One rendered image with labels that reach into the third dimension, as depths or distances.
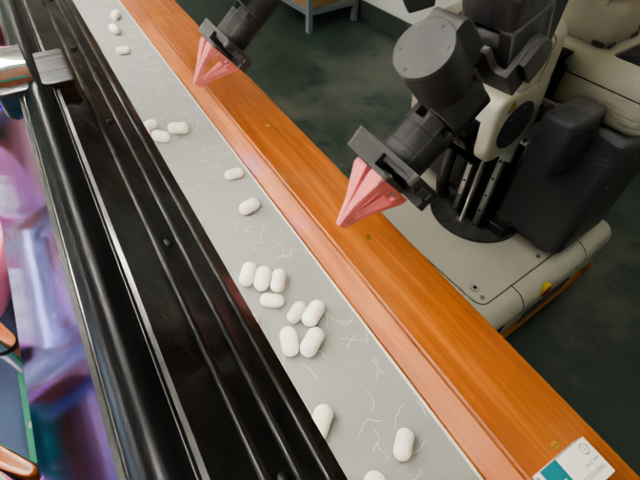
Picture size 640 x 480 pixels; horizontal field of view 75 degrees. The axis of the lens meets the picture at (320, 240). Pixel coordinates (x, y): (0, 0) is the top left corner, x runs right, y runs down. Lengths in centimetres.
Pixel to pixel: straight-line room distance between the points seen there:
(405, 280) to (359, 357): 12
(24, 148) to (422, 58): 31
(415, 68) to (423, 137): 8
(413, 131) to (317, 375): 29
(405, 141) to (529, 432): 32
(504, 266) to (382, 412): 86
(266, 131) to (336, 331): 40
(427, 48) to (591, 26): 77
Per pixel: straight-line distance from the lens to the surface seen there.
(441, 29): 41
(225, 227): 64
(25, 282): 18
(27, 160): 19
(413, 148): 45
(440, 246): 127
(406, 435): 47
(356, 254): 57
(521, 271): 130
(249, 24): 80
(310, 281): 57
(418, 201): 47
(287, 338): 50
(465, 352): 52
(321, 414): 47
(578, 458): 50
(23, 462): 49
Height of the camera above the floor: 120
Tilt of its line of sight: 49 degrees down
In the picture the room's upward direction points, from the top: 2 degrees clockwise
